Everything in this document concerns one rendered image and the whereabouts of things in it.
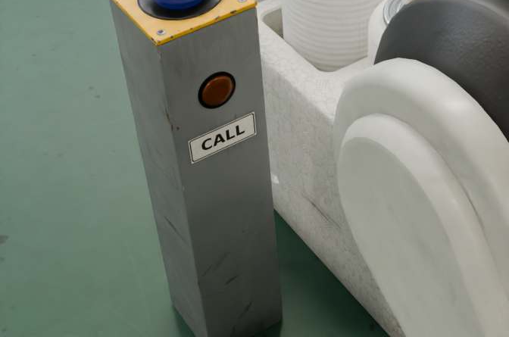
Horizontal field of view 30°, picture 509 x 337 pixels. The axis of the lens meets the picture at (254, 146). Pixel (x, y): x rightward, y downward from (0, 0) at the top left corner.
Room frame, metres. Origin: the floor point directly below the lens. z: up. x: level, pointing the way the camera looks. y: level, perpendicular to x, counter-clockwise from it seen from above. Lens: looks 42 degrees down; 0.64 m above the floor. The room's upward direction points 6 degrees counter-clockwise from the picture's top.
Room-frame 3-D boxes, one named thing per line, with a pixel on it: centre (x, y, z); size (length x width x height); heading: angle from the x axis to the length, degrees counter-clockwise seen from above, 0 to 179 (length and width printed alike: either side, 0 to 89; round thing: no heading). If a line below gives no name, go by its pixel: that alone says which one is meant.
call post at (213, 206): (0.50, 0.04, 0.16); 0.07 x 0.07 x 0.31; 28
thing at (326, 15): (0.65, -0.08, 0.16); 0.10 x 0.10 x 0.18
